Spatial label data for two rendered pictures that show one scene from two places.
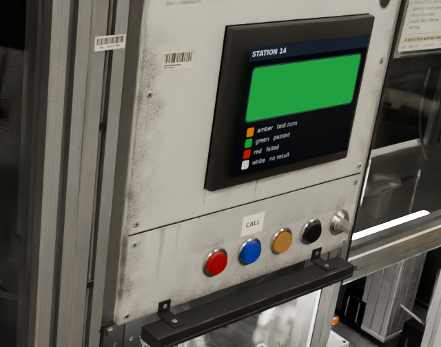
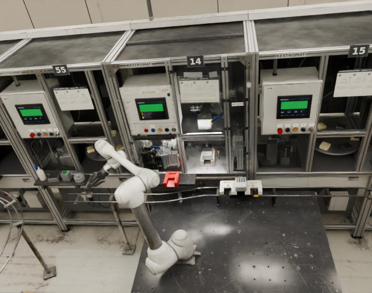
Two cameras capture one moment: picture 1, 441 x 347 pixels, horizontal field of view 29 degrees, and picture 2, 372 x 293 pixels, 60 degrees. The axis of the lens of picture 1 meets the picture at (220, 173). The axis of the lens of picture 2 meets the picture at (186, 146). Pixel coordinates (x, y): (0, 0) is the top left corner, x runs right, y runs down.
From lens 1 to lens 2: 234 cm
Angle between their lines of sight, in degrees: 50
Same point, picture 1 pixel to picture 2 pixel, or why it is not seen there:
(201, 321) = (141, 138)
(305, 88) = (151, 108)
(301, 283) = (161, 137)
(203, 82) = (133, 105)
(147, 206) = (130, 120)
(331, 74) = (156, 106)
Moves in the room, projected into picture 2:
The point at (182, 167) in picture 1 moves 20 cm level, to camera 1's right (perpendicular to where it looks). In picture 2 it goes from (134, 116) to (147, 125)
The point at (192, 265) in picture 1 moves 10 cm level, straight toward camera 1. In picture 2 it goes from (142, 129) to (132, 135)
